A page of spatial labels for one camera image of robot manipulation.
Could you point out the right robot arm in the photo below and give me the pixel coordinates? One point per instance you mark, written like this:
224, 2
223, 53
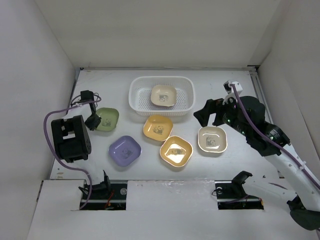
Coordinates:
246, 115

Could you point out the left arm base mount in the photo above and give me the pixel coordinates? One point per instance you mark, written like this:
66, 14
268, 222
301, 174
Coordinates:
103, 199

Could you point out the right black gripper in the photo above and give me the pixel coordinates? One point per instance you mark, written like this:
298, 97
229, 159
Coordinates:
212, 106

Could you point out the right aluminium rail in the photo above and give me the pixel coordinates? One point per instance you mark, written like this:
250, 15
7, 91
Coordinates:
259, 91

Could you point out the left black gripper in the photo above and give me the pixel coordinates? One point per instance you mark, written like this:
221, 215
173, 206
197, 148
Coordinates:
93, 124

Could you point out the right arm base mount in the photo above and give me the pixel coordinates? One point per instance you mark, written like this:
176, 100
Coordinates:
229, 196

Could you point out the white perforated plastic basket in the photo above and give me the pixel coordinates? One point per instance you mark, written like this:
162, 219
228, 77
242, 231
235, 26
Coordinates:
140, 95

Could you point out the cream plate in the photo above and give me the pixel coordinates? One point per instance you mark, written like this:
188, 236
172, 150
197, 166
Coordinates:
212, 139
163, 95

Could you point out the yellow plate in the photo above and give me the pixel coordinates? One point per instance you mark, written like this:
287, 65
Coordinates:
158, 128
176, 151

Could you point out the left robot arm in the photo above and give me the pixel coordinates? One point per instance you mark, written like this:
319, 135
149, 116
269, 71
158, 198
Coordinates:
71, 141

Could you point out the green square plate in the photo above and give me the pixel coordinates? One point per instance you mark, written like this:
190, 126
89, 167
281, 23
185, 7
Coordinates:
109, 119

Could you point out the purple plate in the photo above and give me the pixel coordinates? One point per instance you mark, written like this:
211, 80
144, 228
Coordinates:
124, 151

